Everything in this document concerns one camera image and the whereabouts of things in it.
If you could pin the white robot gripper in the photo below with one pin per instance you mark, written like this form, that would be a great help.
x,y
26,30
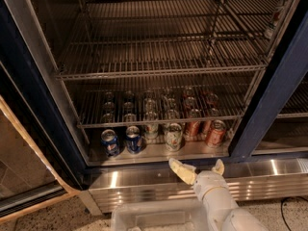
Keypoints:
x,y
208,182

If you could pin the red coke can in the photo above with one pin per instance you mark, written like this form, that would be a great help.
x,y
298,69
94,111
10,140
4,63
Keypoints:
x,y
192,126
207,123
216,134

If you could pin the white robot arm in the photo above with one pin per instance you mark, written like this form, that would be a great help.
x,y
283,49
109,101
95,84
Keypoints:
x,y
222,211

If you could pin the front green white soda can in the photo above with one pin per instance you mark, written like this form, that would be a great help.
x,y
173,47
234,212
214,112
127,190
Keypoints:
x,y
173,137

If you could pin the red coke can behind front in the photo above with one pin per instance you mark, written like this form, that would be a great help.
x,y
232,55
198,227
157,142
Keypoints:
x,y
207,123

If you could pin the front right blue pepsi can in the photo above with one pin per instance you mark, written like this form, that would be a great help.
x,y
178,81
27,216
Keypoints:
x,y
133,139

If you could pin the blue pepsi can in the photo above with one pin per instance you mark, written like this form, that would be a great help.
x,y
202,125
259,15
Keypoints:
x,y
133,139
110,142

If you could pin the front left blue pepsi can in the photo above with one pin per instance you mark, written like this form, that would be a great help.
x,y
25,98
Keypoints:
x,y
110,142

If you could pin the open glass fridge door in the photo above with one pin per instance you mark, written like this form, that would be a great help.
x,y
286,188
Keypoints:
x,y
28,180

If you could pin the clear plastic bin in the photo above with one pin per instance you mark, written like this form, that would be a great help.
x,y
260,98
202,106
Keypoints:
x,y
168,215

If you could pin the lower wire fridge shelf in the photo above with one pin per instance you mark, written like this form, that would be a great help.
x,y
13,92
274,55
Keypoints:
x,y
163,99

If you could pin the dark blue fridge centre post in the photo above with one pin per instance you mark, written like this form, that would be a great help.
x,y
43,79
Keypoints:
x,y
285,71

